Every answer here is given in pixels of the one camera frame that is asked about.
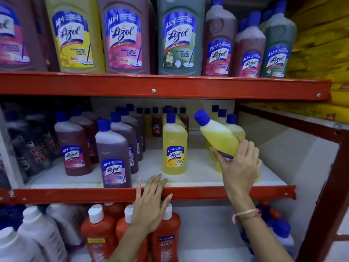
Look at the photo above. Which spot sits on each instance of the large green Lizol bottle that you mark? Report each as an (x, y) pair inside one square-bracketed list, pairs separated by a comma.
[(180, 38)]

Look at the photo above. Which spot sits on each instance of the purple cleaner bottle blue cap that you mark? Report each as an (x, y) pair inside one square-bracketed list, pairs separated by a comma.
[(124, 111), (113, 150), (131, 139)]

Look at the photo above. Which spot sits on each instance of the red metal shelf rack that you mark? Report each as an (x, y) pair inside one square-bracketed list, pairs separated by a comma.
[(191, 84), (327, 201), (4, 196)]

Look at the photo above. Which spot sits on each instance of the row of yellow Lizol bottles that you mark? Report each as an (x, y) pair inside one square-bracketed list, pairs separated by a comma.
[(174, 139)]

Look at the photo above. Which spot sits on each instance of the large pink Lizol bottle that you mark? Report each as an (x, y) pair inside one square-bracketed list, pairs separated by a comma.
[(16, 32)]

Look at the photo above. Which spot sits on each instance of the group of dark tagged bottles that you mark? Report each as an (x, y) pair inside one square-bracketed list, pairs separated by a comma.
[(35, 150)]

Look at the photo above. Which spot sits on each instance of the person's left forearm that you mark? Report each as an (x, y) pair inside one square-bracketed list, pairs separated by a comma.
[(128, 248)]

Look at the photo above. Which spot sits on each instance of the white metal shelf upright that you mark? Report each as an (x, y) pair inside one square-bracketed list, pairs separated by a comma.
[(11, 166)]

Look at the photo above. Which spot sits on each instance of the person's right hand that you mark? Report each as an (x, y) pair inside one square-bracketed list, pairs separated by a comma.
[(241, 177)]

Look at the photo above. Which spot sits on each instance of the brown cleaner bottle blue cap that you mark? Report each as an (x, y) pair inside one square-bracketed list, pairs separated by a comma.
[(94, 117), (72, 139), (91, 133)]

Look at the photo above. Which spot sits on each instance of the person's left hand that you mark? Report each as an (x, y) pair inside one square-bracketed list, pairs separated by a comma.
[(150, 207)]

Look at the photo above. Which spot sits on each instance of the group of red white-capped bottles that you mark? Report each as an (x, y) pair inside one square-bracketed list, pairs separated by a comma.
[(99, 237)]

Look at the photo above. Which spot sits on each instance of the large yellow Lizol bottle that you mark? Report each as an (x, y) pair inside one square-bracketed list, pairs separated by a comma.
[(75, 38)]

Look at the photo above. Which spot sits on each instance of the medium green cleaner bottle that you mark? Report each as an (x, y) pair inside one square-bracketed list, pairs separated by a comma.
[(265, 14), (278, 57)]

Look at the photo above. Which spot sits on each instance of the yellow cleaner bottle blue label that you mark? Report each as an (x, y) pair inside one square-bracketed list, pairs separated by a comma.
[(218, 133)]

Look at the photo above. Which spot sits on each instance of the person's right forearm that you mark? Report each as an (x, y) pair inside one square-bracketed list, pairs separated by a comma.
[(261, 242)]

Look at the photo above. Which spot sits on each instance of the lavender bottle blue cap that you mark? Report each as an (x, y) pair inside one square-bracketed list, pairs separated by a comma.
[(286, 242)]

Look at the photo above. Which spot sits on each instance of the stack of yellow packets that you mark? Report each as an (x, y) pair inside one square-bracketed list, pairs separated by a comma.
[(319, 38)]

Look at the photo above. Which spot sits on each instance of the row of small cleaner bottles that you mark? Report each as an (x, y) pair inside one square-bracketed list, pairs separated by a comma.
[(156, 125)]

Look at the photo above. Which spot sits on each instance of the white bottle white cap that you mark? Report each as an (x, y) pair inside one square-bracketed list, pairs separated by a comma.
[(16, 251), (41, 234), (66, 223)]

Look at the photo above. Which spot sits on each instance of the large lavender-pink Lizol bottle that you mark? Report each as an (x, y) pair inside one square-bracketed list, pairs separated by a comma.
[(124, 38)]

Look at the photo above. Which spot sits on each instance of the dark blue bottle orange cap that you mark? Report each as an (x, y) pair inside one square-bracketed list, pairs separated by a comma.
[(265, 211)]

